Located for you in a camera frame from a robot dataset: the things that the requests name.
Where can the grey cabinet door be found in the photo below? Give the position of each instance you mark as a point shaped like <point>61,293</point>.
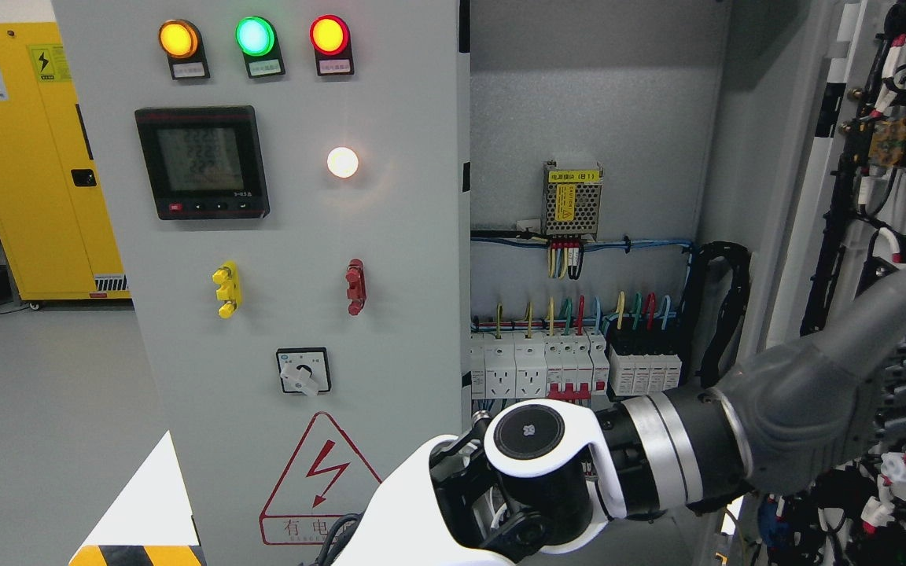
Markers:
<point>396,367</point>
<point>848,227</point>

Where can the red indicator lamp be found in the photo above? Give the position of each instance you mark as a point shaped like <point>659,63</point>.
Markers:
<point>330,39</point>

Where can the black surge protector block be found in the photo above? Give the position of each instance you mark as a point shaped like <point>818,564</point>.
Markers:
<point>642,361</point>

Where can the amber indicator lamp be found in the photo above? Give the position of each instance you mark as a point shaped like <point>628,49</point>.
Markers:
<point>183,46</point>

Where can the perforated metal power supply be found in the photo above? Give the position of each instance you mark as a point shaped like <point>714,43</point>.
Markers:
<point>572,196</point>

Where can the green indicator lamp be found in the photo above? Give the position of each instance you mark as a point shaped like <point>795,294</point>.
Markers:
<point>259,45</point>

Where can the yellow terminal post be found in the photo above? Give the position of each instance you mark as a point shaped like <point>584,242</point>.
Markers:
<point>228,289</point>

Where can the yellow safety cabinet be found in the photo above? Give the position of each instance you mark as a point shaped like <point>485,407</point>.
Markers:
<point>54,226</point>

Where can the white socket breaker row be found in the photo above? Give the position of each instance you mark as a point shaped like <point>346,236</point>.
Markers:
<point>525,365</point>

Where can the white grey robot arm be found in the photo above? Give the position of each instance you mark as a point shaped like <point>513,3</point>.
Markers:
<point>546,476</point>

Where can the black digital power meter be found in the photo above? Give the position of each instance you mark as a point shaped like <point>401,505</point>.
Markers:
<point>204,163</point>

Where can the white indicator lamp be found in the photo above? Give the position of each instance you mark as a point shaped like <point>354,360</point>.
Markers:
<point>342,162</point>

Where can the red terminal post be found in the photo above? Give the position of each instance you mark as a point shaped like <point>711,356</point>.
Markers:
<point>356,279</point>

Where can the red electric warning sticker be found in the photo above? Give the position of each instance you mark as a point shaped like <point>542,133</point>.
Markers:
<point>326,477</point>

